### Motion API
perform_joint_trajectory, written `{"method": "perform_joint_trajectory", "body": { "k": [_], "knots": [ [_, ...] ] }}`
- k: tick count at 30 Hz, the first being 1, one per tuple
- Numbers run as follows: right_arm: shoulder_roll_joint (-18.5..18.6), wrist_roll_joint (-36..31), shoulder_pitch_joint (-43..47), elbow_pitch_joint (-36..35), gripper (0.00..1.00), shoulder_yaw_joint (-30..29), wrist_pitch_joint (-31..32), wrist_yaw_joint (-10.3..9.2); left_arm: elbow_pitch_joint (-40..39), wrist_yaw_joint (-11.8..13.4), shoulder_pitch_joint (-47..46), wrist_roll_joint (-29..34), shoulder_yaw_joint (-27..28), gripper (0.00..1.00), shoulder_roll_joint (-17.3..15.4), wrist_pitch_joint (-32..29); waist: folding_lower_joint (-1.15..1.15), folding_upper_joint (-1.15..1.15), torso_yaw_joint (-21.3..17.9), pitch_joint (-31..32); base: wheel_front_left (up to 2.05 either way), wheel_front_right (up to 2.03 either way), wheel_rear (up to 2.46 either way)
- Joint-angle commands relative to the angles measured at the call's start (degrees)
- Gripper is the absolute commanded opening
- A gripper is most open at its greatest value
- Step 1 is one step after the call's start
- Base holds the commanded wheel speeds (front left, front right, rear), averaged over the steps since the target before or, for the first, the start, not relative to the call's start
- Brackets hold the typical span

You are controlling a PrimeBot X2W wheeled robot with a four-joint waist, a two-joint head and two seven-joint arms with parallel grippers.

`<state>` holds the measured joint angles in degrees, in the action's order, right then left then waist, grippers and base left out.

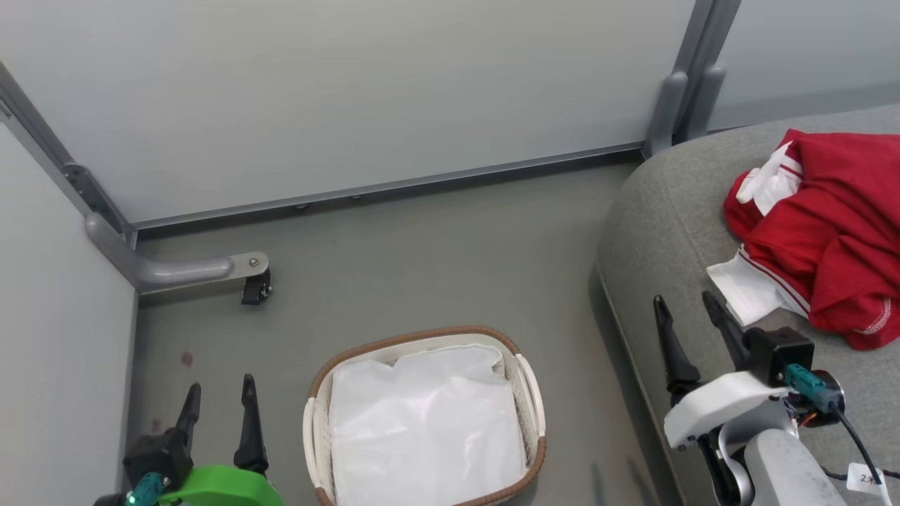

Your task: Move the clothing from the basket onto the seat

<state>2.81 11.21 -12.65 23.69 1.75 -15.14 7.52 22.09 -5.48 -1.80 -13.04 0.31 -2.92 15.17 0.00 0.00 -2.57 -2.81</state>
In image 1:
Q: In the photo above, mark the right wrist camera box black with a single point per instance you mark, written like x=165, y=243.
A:
x=777, y=351

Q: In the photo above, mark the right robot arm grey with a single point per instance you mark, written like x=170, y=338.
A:
x=787, y=471

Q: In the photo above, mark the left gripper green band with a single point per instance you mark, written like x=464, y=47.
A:
x=218, y=488

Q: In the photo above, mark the grey partition bottom rail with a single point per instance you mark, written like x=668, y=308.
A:
x=387, y=184

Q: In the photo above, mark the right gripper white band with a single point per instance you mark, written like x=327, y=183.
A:
x=717, y=407

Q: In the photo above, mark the grey partition post with bracket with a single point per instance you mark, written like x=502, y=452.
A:
x=91, y=193

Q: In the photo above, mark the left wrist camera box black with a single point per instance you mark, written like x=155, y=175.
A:
x=158, y=453

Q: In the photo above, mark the red and white garment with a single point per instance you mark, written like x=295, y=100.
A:
x=837, y=232

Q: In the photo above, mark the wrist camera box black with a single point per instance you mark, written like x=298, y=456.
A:
x=777, y=351
x=158, y=453

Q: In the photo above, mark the grey partition foot bracket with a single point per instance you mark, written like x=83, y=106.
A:
x=176, y=269

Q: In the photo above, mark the black caster wheel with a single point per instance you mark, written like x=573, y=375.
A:
x=256, y=289

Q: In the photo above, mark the grey fabric sofa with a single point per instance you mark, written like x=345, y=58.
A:
x=668, y=225

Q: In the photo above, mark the grey partition post with foot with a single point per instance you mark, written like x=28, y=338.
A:
x=703, y=98
x=664, y=112

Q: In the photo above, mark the white liner cloth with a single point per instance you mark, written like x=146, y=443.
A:
x=422, y=429

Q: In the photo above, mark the white laundry basket brown rim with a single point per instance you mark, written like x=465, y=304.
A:
x=316, y=422

